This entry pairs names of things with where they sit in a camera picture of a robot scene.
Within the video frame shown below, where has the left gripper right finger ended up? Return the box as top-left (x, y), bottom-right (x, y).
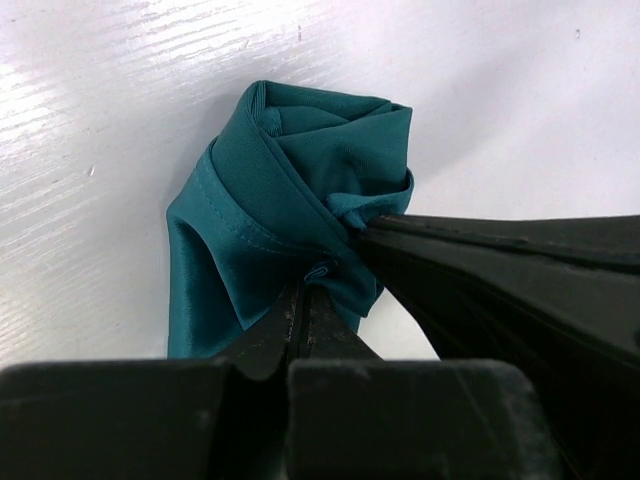
top-left (298, 285), bottom-right (381, 360)

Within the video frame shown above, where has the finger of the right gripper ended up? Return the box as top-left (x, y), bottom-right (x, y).
top-left (357, 216), bottom-right (639, 479)

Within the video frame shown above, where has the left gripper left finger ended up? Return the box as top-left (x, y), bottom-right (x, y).
top-left (213, 283), bottom-right (304, 381)

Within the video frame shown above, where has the teal cloth napkin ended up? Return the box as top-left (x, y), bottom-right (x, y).
top-left (166, 80), bottom-right (414, 358)

